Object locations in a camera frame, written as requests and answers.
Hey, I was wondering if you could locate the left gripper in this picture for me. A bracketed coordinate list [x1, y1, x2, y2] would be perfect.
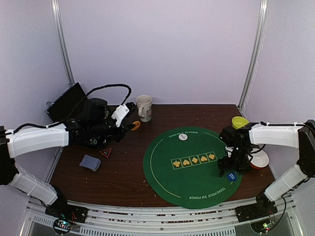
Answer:
[90, 111, 134, 143]

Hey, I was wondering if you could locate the blue small blind button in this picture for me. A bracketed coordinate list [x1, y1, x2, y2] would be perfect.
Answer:
[226, 173, 237, 182]

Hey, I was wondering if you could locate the orange big blind button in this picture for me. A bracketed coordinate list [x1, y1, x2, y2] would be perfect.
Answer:
[131, 120, 141, 131]

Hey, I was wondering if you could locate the white dealer button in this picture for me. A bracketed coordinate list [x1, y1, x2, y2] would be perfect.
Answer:
[178, 133, 188, 141]

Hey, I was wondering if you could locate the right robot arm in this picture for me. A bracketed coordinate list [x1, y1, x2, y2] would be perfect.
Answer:
[218, 119, 315, 217]

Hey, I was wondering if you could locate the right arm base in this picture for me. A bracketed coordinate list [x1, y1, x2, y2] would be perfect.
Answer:
[235, 197, 278, 222]

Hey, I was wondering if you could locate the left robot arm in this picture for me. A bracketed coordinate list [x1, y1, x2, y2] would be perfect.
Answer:
[0, 99, 136, 218]

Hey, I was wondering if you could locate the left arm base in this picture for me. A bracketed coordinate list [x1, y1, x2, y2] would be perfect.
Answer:
[42, 200, 88, 223]

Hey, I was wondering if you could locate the red black triangle button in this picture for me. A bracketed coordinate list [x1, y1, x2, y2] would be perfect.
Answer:
[99, 148, 112, 159]

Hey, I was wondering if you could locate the white orange bowl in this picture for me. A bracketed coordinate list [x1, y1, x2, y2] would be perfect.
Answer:
[248, 148, 269, 169]

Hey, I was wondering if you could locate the round green poker mat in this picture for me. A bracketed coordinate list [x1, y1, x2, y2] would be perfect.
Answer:
[143, 127, 242, 209]

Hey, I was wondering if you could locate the black poker chip case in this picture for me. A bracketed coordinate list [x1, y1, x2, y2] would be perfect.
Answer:
[45, 82, 116, 150]

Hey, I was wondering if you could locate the yellow-green plastic bowl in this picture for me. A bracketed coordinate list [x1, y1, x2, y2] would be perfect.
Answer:
[232, 116, 249, 129]

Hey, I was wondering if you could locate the beige ceramic mug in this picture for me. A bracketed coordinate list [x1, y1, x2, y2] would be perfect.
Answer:
[136, 95, 152, 122]

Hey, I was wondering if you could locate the aluminium front rail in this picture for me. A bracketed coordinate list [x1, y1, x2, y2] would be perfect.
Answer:
[21, 193, 302, 236]

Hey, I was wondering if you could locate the left aluminium frame post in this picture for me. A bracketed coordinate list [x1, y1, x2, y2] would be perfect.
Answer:
[51, 0, 75, 87]

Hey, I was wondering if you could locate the aluminium frame post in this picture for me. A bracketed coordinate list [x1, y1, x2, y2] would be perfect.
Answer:
[238, 0, 269, 114]
[51, 0, 75, 87]

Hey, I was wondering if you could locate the right aluminium frame post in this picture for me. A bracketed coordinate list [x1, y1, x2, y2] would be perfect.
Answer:
[238, 0, 269, 114]

